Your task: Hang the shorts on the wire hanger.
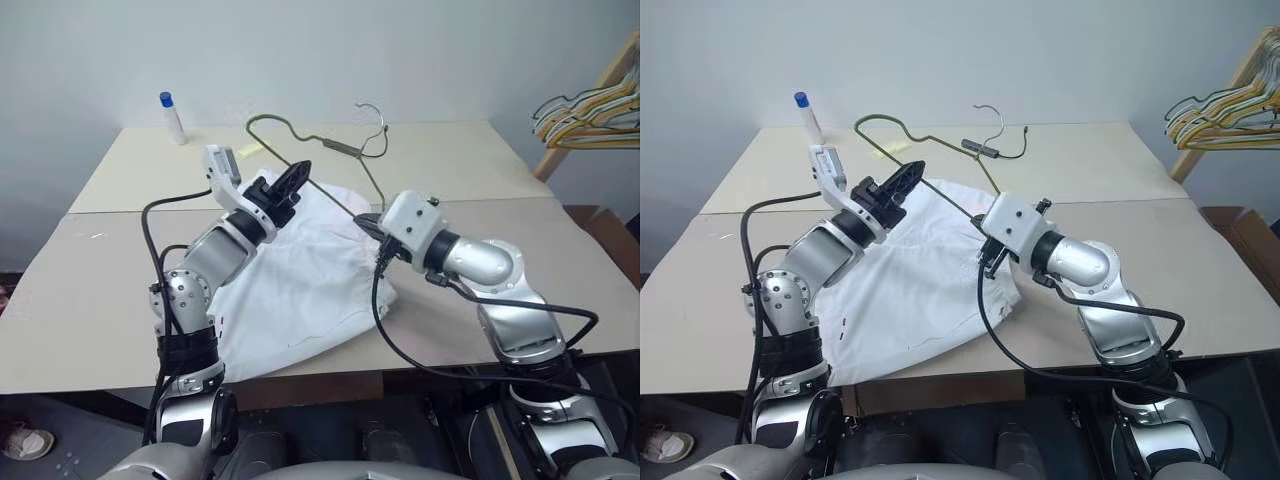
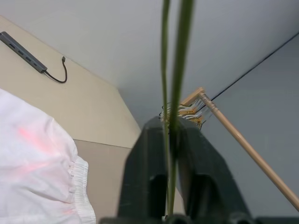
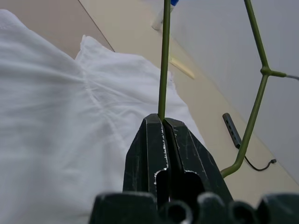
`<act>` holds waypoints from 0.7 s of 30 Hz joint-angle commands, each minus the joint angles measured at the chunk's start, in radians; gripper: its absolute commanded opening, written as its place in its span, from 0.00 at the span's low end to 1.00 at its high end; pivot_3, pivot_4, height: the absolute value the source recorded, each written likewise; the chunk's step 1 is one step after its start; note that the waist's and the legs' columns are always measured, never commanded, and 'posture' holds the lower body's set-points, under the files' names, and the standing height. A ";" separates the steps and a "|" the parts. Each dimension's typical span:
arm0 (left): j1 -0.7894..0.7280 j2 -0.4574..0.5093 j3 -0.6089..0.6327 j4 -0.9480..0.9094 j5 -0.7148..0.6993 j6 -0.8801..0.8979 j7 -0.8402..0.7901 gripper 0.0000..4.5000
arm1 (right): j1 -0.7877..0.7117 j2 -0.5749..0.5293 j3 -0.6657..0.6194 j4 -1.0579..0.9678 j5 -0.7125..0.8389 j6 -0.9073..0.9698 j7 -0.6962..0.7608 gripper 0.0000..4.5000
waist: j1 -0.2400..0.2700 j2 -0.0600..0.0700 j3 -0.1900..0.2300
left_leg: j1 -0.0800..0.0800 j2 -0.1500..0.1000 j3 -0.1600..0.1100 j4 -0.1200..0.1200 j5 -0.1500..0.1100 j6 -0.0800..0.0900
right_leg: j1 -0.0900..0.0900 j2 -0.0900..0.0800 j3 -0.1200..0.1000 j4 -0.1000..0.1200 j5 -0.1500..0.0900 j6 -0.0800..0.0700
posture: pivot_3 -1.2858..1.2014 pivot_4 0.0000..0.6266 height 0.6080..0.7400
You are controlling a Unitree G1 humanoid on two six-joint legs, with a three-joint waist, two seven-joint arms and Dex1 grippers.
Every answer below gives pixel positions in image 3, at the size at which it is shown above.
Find black usb cable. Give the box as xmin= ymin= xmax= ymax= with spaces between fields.
xmin=235 ymin=144 xmax=277 ymax=172

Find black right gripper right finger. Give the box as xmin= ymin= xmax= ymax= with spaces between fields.
xmin=163 ymin=117 xmax=233 ymax=204

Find green wire hanger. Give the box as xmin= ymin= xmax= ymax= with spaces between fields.
xmin=157 ymin=0 xmax=299 ymax=179

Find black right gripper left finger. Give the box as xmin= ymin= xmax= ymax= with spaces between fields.
xmin=122 ymin=113 xmax=172 ymax=209

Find grey usb hub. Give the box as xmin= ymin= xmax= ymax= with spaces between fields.
xmin=222 ymin=112 xmax=242 ymax=149

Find white shorts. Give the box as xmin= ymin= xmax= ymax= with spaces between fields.
xmin=0 ymin=8 xmax=206 ymax=224

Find white bottle with blue cap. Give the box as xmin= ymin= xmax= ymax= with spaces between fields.
xmin=151 ymin=0 xmax=180 ymax=31

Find pale yellow flat strip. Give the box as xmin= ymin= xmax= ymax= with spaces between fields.
xmin=169 ymin=56 xmax=195 ymax=80

